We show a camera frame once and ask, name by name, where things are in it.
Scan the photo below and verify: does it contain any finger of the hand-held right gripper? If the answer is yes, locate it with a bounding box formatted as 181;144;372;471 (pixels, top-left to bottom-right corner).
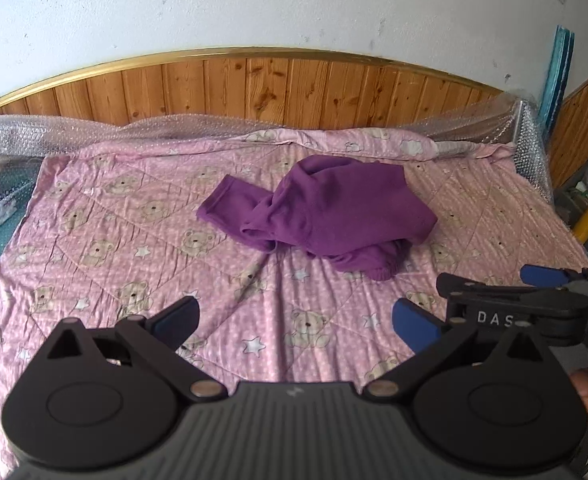
520;264;588;287
436;272;588;346

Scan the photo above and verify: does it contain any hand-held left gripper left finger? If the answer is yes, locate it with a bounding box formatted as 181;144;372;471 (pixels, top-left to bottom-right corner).
45;296;227;402

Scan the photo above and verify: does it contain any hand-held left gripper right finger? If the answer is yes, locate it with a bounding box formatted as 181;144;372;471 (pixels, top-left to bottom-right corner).
364;297;555;402

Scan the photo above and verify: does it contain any purple garment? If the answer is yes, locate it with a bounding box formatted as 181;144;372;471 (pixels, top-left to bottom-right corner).
196;154;439;282

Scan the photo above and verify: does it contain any pink bear-printed blanket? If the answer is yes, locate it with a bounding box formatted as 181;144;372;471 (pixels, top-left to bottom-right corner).
0;127;588;480

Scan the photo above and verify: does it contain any teal rolled mat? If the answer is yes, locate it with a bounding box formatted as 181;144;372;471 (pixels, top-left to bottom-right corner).
538;24;575;132

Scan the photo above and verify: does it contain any clear bubble wrap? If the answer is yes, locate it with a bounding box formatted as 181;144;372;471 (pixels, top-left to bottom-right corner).
0;95;557;211

